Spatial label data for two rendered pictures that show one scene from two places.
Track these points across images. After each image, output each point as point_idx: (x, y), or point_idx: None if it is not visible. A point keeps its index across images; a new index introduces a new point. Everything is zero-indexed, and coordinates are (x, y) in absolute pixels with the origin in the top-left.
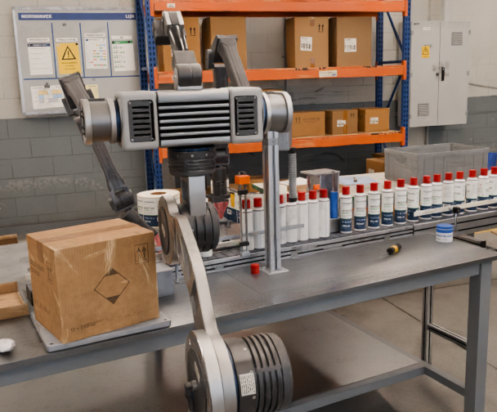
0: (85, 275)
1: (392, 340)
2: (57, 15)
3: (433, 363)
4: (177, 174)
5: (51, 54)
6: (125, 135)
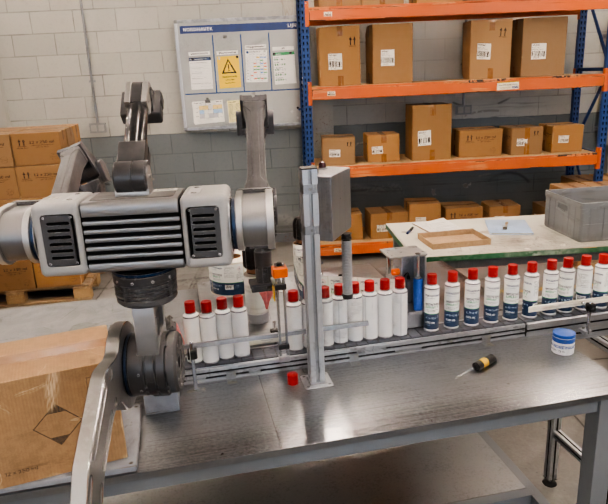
0: (19, 414)
1: (522, 429)
2: (218, 27)
3: (563, 472)
4: (119, 303)
5: (211, 68)
6: (41, 258)
